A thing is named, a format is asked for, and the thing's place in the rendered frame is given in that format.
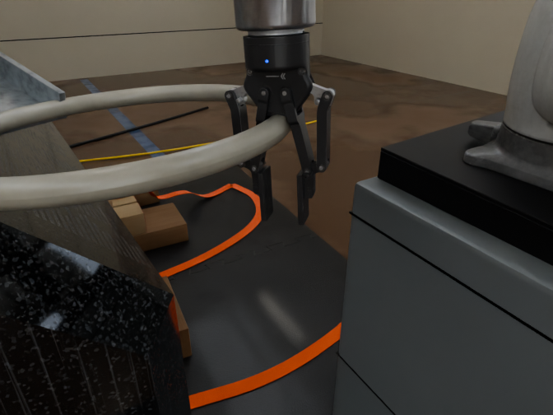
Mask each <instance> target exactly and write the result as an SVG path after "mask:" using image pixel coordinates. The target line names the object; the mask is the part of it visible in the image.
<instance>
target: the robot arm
mask: <svg viewBox="0 0 553 415"><path fill-rule="evenodd" d="M234 8H235V26H236V28H237V29H238V30H242V31H247V32H248V35H246V36H243V40H244V59H245V67H246V72H247V74H246V78H245V80H244V84H243V85H242V86H240V87H234V88H232V89H230V90H228V91H226V92H225V99H226V101H227V104H228V106H229V107H230V112H231V119H232V127H233V134H234V135H235V134H238V133H242V132H243V131H245V130H248V129H249V122H248V114H247V107H246V104H245V103H246V101H247V94H248V95H249V97H250V98H251V99H252V101H253V102H254V104H255V105H256V106H257V113H256V125H258V124H260V123H262V122H263V121H265V120H266V119H268V118H269V117H271V116H273V115H276V114H279V115H282V116H286V117H287V121H288V124H289V125H290V128H291V131H292V134H293V138H294V141H295V146H296V150H297V153H298V157H299V159H300V165H301V170H300V172H299V173H298V175H297V176H296V179H297V203H298V224H299V225H304V224H305V222H306V220H307V218H308V216H309V198H312V197H313V196H314V193H315V191H316V188H315V174H316V173H318V172H321V173H323V172H324V171H325V170H326V169H327V168H328V165H329V164H330V131H331V106H332V103H333V100H334V98H335V95H336V90H335V89H334V88H333V87H329V88H325V87H323V86H320V85H317V84H315V83H314V79H313V77H312V75H311V72H310V47H309V32H304V28H306V27H311V26H313V25H314V24H315V22H316V15H315V0H234ZM310 93H311V94H313V96H314V103H315V104H316V105H317V106H318V109H317V160H315V159H314V154H313V150H312V147H311V143H310V140H309V134H308V130H307V127H306V123H305V120H304V109H303V104H304V102H305V101H306V100H307V98H308V97H309V95H310ZM468 134H469V136H471V137H473V138H475V139H477V140H478V141H480V142H483V143H485V145H483V146H480V147H474V148H471V149H468V150H466V151H465V153H464V157H463V161H464V162H465V163H467V164H468V165H472V166H479V167H482V168H486V169H488V170H493V171H495V172H498V173H501V174H503V175H507V176H509V177H512V178H515V179H517V180H521V181H523V182H526V183H529V184H533V185H535V186H537V187H540V188H543V189H547V190H549V191H551V192H553V0H536V2H535V4H534V6H533V8H532V10H531V12H530V14H529V17H528V19H527V23H526V25H525V28H524V31H523V35H522V39H521V41H520V44H519V47H518V52H517V55H516V59H515V61H514V65H513V71H512V75H511V78H510V83H509V90H508V95H507V100H506V107H505V112H504V118H503V121H502V123H500V122H491V121H483V120H475V121H472V124H470V125H469V129H468ZM266 152H267V151H265V152H264V153H262V154H260V155H258V156H256V157H254V158H252V159H250V160H248V161H246V162H243V163H241V164H239V165H237V166H238V167H240V168H243V167H245V168H247V169H249V170H250V171H251V173H252V181H253V191H254V193H255V194H259V198H260V209H261V220H262V221H267V220H268V218H269V217H270V216H271V215H272V213H273V204H272V178H271V166H264V165H265V164H266V162H265V158H266ZM263 166H264V167H263Z"/></svg>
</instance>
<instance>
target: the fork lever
mask: <svg viewBox="0 0 553 415"><path fill-rule="evenodd" d="M51 100H58V101H60V102H61V101H64V100H66V96H65V92H64V91H62V90H61V89H59V88H58V87H56V86H55V85H53V84H52V83H50V82H48V81H46V80H45V79H43V78H42V77H40V76H39V75H37V74H35V73H34V72H32V71H31V70H29V69H28V68H26V67H24V66H22V65H21V64H19V63H18V62H16V61H15V60H13V59H12V58H10V57H8V56H6V55H5V54H4V53H2V52H0V112H2V111H5V110H11V109H15V108H19V107H22V106H27V105H33V104H38V103H42V102H46V101H51ZM66 117H67V116H64V117H60V118H56V119H50V120H45V121H42V122H38V123H35V124H29V125H26V126H23V127H19V128H15V129H12V130H9V131H6V132H3V133H0V135H3V134H5V133H10V132H14V131H17V130H21V129H24V128H29V127H33V126H36V125H40V124H45V123H48V122H52V121H55V120H59V119H65V118H66Z"/></svg>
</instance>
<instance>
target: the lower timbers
mask: <svg viewBox="0 0 553 415"><path fill-rule="evenodd" d="M133 196H134V197H135V199H136V200H137V203H139V205H140V207H142V206H146V205H148V204H152V203H157V202H159V201H160V200H159V199H158V198H156V197H153V196H151V195H150V194H149V193H144V194H137V195H133ZM142 211H143V212H144V216H145V221H146V230H147V232H145V233H141V234H138V235H133V238H134V239H135V240H136V242H137V243H138V244H139V246H140V247H141V248H142V250H143V252H144V251H148V250H151V249H157V248H160V247H164V246H167V245H172V244H176V243H179V242H183V241H186V240H188V228H187V223H186V221H185V220H184V219H183V217H182V216H181V214H180V213H179V211H178V209H177V208H176V206H175V205H174V204H173V203H167V204H164V205H160V206H155V207H149V208H145V209H142Z"/></svg>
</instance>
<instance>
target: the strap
mask: <svg viewBox="0 0 553 415"><path fill-rule="evenodd" d="M230 188H234V189H237V190H239V191H240V192H243V193H245V194H247V195H248V196H249V197H250V198H251V199H252V200H253V201H254V204H255V207H256V213H255V216H254V218H253V220H252V221H251V222H250V223H249V224H248V225H247V226H246V227H245V228H244V229H243V230H242V231H240V232H239V233H237V234H236V235H234V236H232V237H231V238H229V239H228V240H227V241H225V242H223V243H222V244H220V245H218V246H217V247H215V248H213V249H211V250H209V251H207V252H206V253H204V254H201V255H199V256H197V257H196V258H194V259H191V260H189V261H187V262H185V263H182V264H180V265H177V266H175V267H172V268H169V269H167V270H165V271H163V272H161V273H159V274H160V275H161V277H165V276H167V277H169V276H171V275H174V274H176V273H179V272H181V271H183V270H185V269H187V268H191V267H192V266H194V265H197V264H199V263H201V262H203V261H205V260H207V259H209V258H211V257H212V256H214V255H216V254H219V253H220V252H221V251H223V250H225V249H227V248H229V247H230V246H232V245H233V244H234V243H236V242H237V241H239V240H241V239H242V238H244V237H245V236H246V235H247V234H248V233H250V232H251V231H252V230H253V229H254V228H255V227H256V226H257V225H258V224H259V222H260V221H261V209H260V198H259V196H257V194H255V193H254V192H252V191H250V190H248V189H246V188H244V187H242V186H239V185H237V184H227V185H225V186H223V187H222V188H220V189H218V190H216V191H214V192H211V193H209V194H196V195H198V196H201V197H205V198H209V197H213V196H216V195H217V194H221V193H223V192H224V191H226V190H227V189H230ZM148 193H149V194H150V195H151V196H153V197H156V198H158V199H166V198H172V197H174V196H177V195H180V194H193V193H191V192H189V191H187V190H180V191H176V192H173V193H170V194H165V195H161V196H156V195H155V194H154V193H152V192H148ZM341 326H342V322H341V323H340V324H339V325H338V326H336V327H335V328H334V329H333V330H331V331H330V332H329V333H327V334H326V335H324V336H323V337H322V338H320V339H319V340H318V341H317V342H315V343H313V344H312V345H310V346H309V347H307V348H306V349H305V350H303V351H302V352H299V353H298V354H296V355H294V356H293V357H291V358H289V359H288V360H286V361H284V362H282V363H280V364H278V365H276V366H274V367H272V368H270V369H268V370H266V371H263V372H261V373H259V374H256V375H253V376H251V377H249V378H246V379H244V380H240V381H237V382H235V383H232V384H228V385H223V386H221V387H217V388H215V389H209V390H207V391H203V392H201V393H197V394H192V395H189V402H190V408H191V409H193V408H198V407H201V406H204V405H207V404H209V403H215V402H217V401H221V400H223V399H228V398H231V397H234V396H237V395H240V394H243V393H246V392H249V391H251V390H253V389H256V388H259V387H261V386H264V385H266V384H269V383H271V382H273V381H274V380H277V379H279V378H281V377H282V376H284V375H287V374H289V373H291V372H292V371H294V370H296V369H298V368H299V367H301V366H303V365H304V364H305V363H307V362H309V361H311V360H312V359H314V358H315V357H316V356H318V355H319V354H320V353H322V352H324V351H325V350H326V349H328V348H329V347H331V346H332V345H333V344H334V343H335V342H337V341H338V340H339V339H340V335H341Z"/></svg>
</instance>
